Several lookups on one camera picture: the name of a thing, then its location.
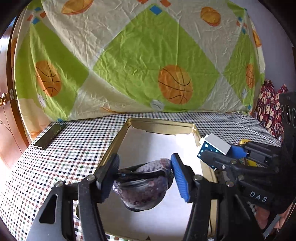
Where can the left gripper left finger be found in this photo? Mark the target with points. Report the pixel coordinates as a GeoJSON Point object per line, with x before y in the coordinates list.
{"type": "Point", "coordinates": [92, 190]}

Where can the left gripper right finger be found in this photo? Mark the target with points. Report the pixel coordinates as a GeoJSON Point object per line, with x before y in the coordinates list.
{"type": "Point", "coordinates": [198, 191]}

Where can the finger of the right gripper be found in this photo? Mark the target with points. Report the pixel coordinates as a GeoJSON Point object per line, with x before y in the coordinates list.
{"type": "Point", "coordinates": [263, 154]}
{"type": "Point", "coordinates": [234, 168]}

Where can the white orange star box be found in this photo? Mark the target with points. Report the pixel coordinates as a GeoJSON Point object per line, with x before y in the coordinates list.
{"type": "Point", "coordinates": [214, 144]}

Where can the camouflage fabric pouch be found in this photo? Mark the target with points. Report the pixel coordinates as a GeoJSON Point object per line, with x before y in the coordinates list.
{"type": "Point", "coordinates": [144, 186]}

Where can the yellow crying face toy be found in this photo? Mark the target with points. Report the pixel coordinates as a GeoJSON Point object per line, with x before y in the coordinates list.
{"type": "Point", "coordinates": [246, 160]}

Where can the red bear pattern cloth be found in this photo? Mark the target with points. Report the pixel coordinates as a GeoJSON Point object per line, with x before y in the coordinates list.
{"type": "Point", "coordinates": [268, 110]}

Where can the checkered tablecloth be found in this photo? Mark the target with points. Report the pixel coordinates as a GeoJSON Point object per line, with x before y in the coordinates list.
{"type": "Point", "coordinates": [77, 150]}

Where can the gold metal tin box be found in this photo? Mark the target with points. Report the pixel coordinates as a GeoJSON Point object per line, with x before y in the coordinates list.
{"type": "Point", "coordinates": [142, 140]}

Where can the dark metal harmonica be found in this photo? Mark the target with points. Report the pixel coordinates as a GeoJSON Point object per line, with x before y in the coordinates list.
{"type": "Point", "coordinates": [45, 140]}

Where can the brown wooden door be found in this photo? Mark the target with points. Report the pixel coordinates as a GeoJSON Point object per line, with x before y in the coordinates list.
{"type": "Point", "coordinates": [14, 140]}

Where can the basketball pattern bed sheet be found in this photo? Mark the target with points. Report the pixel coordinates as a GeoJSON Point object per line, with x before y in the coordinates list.
{"type": "Point", "coordinates": [87, 59]}

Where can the brass door handle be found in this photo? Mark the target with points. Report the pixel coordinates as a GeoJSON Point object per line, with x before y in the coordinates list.
{"type": "Point", "coordinates": [4, 99]}

